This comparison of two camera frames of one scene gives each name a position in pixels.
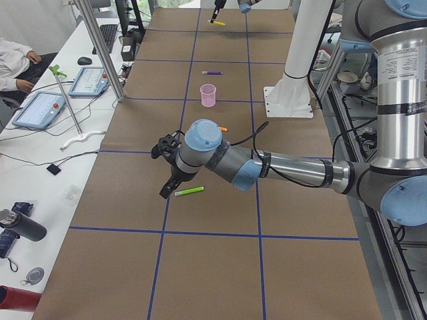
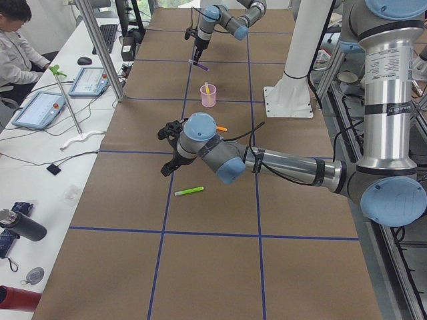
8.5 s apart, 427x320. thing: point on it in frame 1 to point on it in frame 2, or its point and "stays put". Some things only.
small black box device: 53,169 stays put
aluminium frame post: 101,48 stays put
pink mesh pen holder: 208,95 stays put
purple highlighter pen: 212,72 to 203,67
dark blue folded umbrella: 8,237 stays put
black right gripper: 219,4 to 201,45
